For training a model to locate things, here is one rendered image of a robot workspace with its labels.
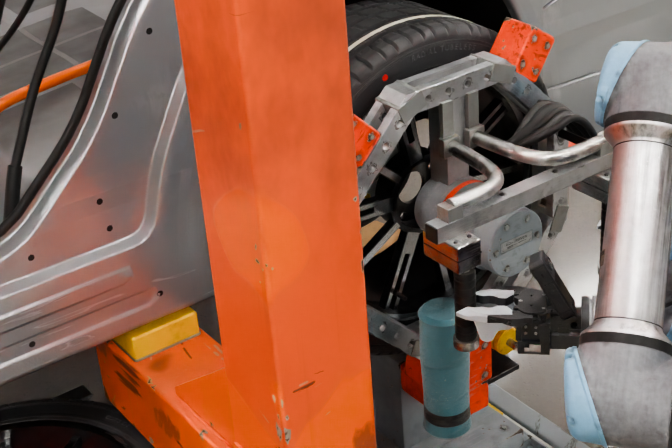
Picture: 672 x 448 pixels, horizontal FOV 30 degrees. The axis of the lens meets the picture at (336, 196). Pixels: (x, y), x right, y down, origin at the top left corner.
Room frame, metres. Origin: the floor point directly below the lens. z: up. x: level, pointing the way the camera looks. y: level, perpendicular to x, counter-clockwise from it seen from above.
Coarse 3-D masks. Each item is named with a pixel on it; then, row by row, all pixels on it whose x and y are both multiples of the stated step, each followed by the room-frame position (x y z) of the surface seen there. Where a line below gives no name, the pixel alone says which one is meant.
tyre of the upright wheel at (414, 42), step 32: (384, 0) 2.27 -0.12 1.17; (352, 32) 2.11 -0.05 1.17; (384, 32) 2.09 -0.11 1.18; (416, 32) 2.07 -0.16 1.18; (448, 32) 2.10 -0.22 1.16; (480, 32) 2.14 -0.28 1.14; (352, 64) 2.01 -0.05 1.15; (384, 64) 2.01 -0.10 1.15; (416, 64) 2.05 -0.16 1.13; (352, 96) 1.97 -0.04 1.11; (480, 288) 2.13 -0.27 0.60; (416, 320) 2.04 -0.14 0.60; (384, 352) 1.99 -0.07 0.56
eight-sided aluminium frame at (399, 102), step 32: (448, 64) 2.05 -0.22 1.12; (480, 64) 2.04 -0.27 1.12; (384, 96) 1.96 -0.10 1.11; (416, 96) 1.94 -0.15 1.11; (448, 96) 1.98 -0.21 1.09; (512, 96) 2.08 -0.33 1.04; (544, 96) 2.11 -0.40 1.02; (384, 128) 1.91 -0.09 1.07; (384, 160) 1.90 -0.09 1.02; (544, 224) 2.12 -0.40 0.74; (384, 320) 1.89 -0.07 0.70; (416, 352) 1.92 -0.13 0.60
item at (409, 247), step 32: (480, 96) 2.26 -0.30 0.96; (512, 128) 2.21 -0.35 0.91; (416, 160) 2.07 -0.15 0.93; (384, 192) 2.06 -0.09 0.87; (384, 224) 2.05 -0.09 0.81; (416, 224) 2.09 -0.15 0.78; (384, 256) 2.26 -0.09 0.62; (416, 256) 2.23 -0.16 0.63; (384, 288) 2.04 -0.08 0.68; (416, 288) 2.13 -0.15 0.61; (448, 288) 2.11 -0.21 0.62
